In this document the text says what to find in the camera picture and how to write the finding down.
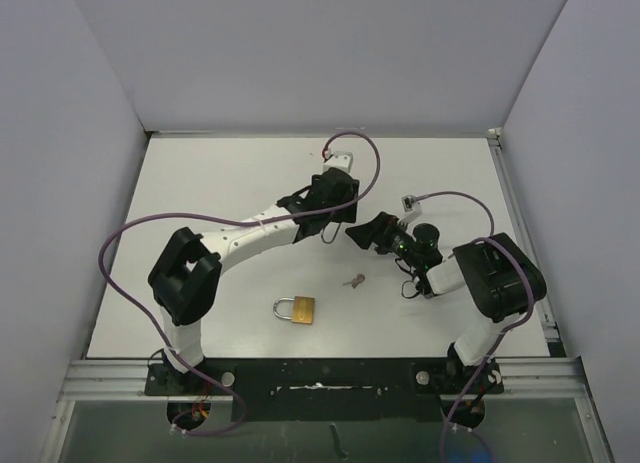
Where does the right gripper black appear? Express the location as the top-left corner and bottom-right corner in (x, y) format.
(346, 211), (422, 269)

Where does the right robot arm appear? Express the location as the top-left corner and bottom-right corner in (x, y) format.
(346, 212), (547, 392)

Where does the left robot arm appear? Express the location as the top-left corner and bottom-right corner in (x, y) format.
(148, 168), (360, 394)

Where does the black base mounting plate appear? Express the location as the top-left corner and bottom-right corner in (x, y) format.
(144, 357), (504, 430)

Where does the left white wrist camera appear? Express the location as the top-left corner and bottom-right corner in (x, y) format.
(322, 151), (353, 174)

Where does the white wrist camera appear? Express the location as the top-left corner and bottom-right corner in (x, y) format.
(399, 195), (423, 229)
(322, 151), (353, 174)

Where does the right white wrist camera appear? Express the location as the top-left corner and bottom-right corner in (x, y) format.
(399, 195), (423, 229)

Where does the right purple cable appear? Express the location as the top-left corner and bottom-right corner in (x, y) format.
(409, 190), (534, 463)

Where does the aluminium right rail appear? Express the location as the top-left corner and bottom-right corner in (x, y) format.
(487, 127), (567, 358)

